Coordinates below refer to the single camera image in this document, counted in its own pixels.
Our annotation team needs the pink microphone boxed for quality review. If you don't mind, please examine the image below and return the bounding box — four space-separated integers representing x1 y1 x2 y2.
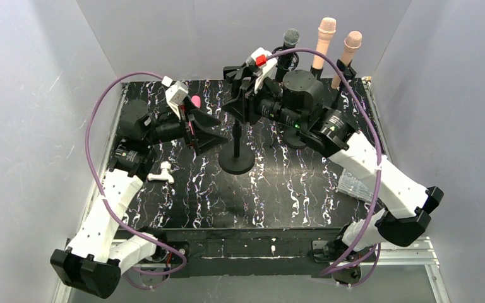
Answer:
189 95 201 110

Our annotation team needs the black round-base microphone stand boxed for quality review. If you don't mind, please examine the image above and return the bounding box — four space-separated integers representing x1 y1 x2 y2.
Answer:
218 120 255 175

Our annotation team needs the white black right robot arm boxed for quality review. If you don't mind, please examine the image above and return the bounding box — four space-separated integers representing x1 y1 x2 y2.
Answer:
222 64 443 251

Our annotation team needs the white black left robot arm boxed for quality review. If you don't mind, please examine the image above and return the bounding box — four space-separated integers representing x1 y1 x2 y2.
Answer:
50 98 227 299

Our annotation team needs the black round-base stand middle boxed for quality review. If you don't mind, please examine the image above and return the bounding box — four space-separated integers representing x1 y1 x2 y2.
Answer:
282 126 307 150

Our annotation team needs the black grey-mesh microphone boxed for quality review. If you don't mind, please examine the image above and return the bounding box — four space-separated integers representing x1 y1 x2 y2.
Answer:
273 28 300 83

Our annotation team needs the black round-base stand right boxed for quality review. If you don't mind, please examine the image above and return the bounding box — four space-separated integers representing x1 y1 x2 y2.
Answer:
330 59 357 110

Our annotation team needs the beige microphone middle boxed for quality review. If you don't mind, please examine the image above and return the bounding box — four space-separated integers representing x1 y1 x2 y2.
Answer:
310 17 337 80

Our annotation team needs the beige microphone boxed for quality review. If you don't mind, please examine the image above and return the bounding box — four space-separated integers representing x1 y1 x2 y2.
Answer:
340 31 362 66
310 17 337 80

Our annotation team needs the beige microphone right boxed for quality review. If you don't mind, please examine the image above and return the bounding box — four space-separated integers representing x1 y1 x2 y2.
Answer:
340 31 362 66

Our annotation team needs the white plastic faucet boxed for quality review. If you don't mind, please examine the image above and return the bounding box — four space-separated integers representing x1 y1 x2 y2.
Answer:
147 161 175 184

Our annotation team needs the clear plastic parts box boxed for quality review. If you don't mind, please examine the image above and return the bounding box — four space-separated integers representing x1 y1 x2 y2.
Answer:
337 169 374 203

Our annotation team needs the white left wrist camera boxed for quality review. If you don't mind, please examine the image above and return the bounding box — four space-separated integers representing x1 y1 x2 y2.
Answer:
161 76 188 120

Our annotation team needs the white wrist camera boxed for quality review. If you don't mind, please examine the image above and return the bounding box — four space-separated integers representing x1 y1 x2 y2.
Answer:
245 47 278 93
161 76 188 120

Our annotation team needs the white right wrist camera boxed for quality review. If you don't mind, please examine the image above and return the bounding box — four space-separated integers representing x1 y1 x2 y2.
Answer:
245 47 278 93

